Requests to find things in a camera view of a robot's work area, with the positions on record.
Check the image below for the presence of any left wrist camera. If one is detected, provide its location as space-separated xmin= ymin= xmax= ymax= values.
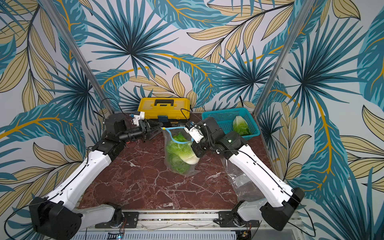
xmin=130 ymin=111 xmax=145 ymax=127

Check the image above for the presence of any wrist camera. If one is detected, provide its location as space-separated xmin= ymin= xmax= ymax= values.
xmin=184 ymin=121 xmax=204 ymax=144
xmin=130 ymin=111 xmax=145 ymax=127

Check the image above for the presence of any chinese cabbage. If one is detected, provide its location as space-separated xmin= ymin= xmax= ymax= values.
xmin=166 ymin=132 xmax=200 ymax=168
xmin=165 ymin=142 xmax=191 ymax=175
xmin=233 ymin=116 xmax=251 ymax=136

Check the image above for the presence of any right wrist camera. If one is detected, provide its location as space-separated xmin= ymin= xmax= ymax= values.
xmin=184 ymin=121 xmax=204 ymax=144

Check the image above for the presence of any right aluminium frame post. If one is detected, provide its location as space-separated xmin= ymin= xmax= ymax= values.
xmin=253 ymin=0 xmax=315 ymax=117

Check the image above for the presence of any left aluminium frame post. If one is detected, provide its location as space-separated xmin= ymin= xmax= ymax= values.
xmin=39 ymin=1 xmax=115 ymax=114

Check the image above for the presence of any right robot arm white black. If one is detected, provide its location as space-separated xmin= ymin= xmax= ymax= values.
xmin=185 ymin=117 xmax=305 ymax=231

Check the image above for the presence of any yellow black toolbox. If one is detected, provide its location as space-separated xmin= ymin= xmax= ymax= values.
xmin=138 ymin=98 xmax=191 ymax=128

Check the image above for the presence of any teal plastic basket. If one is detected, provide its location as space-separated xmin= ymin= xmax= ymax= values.
xmin=202 ymin=108 xmax=260 ymax=141

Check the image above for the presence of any aluminium frame post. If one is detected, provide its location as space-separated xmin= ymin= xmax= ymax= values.
xmin=39 ymin=1 xmax=115 ymax=114
xmin=253 ymin=0 xmax=315 ymax=117

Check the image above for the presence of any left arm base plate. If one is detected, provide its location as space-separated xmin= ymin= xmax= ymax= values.
xmin=95 ymin=212 xmax=139 ymax=229

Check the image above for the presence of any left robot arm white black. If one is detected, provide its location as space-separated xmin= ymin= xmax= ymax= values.
xmin=29 ymin=112 xmax=163 ymax=240

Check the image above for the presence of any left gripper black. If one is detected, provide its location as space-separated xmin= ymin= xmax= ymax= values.
xmin=118 ymin=118 xmax=163 ymax=143

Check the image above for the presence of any clear zipper bag blue seal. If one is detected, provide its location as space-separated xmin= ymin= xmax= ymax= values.
xmin=162 ymin=127 xmax=200 ymax=177

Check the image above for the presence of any front aluminium rail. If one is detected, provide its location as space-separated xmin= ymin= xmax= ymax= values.
xmin=63 ymin=210 xmax=307 ymax=240

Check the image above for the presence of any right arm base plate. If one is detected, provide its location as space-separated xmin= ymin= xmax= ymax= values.
xmin=213 ymin=211 xmax=260 ymax=228

